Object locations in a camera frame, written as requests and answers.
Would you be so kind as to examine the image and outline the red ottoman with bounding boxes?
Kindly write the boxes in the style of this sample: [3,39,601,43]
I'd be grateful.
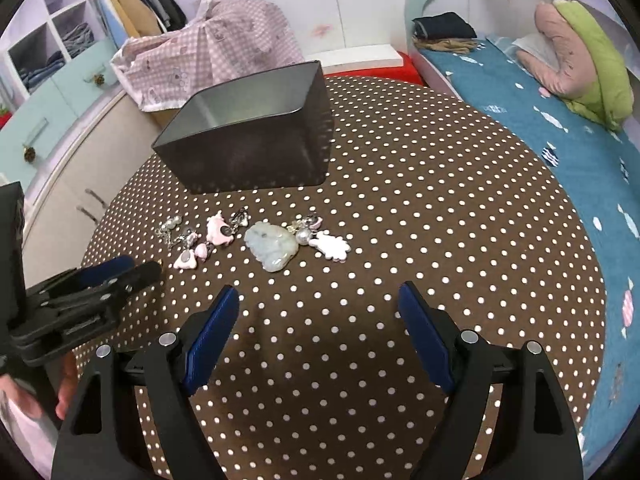
[324,51,425,86]

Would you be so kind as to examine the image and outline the teal drawer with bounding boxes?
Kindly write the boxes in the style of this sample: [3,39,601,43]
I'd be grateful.
[52,40,126,116]
[0,75,81,176]

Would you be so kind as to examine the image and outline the light blue hanging garment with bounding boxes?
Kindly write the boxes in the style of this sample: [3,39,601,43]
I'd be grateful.
[85,0,128,43]

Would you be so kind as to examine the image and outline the pink enamel charm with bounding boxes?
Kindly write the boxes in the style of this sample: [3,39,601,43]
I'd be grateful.
[205,213,236,247]

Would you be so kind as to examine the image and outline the silver pearl brooch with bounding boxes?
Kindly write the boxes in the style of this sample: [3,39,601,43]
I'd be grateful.
[157,215,198,251]

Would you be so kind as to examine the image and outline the dark metal tin box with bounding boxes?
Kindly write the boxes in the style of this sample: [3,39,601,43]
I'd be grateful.
[151,60,334,196]

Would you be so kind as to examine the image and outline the white striped pillow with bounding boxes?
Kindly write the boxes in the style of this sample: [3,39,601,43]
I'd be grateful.
[512,34,556,68]

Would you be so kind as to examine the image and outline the dark hanging jackets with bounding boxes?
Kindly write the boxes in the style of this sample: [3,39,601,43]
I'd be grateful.
[125,0,188,33]

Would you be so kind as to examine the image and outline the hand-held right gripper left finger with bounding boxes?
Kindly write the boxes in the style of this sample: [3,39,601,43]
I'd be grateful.
[51,284,241,480]

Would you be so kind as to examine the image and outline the folded blue jeans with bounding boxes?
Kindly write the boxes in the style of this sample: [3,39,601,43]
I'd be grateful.
[20,52,66,88]

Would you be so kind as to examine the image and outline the folded tan clothes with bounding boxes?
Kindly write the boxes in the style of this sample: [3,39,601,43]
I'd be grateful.
[419,37,478,55]

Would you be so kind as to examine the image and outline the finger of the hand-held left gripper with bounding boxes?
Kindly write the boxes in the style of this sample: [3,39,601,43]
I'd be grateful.
[26,255,137,307]
[10,261,163,367]

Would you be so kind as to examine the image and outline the green blanket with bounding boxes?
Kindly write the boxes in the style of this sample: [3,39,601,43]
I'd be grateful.
[551,0,635,133]

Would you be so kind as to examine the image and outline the white enamel charm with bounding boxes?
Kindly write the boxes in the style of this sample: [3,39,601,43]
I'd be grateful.
[308,230,351,262]

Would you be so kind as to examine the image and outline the person's left forearm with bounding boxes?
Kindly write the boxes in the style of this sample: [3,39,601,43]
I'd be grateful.
[0,375,58,466]

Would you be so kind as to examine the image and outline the tan hanging coat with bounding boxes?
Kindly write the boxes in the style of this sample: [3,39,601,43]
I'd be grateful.
[102,0,151,38]

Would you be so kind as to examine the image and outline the brown polka-dot round table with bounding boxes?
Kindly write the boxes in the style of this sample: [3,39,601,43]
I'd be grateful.
[80,75,608,480]

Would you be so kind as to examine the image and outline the person's left hand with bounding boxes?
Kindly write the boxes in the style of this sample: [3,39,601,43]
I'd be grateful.
[54,354,80,420]

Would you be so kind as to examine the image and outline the blue printed bed sheet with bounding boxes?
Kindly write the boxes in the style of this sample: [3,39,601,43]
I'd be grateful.
[417,35,640,461]

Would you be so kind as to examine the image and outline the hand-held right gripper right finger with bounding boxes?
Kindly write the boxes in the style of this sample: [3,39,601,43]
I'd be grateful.
[397,281,586,480]

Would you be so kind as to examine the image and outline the pale green jade pendant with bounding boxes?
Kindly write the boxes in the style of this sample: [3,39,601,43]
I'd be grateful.
[244,221,297,273]

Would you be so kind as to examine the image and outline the folded grey clothes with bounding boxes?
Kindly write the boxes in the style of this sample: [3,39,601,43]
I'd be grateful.
[60,22,96,58]

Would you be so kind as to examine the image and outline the white board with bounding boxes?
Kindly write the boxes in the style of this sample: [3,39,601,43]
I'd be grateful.
[304,44,405,73]

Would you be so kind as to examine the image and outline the beige low cabinet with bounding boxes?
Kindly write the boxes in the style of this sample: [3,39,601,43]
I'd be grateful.
[20,90,173,291]

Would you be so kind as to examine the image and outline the pink pillow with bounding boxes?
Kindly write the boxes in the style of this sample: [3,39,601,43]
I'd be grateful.
[515,2,601,101]

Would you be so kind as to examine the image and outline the silver pearl earring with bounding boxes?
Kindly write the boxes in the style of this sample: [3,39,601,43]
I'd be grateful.
[290,214,323,246]

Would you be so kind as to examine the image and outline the folded dark clothes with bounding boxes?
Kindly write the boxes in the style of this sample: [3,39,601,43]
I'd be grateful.
[412,12,478,41]

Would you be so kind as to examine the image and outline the pink checked cloth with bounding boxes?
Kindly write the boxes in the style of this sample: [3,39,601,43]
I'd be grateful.
[111,0,304,112]

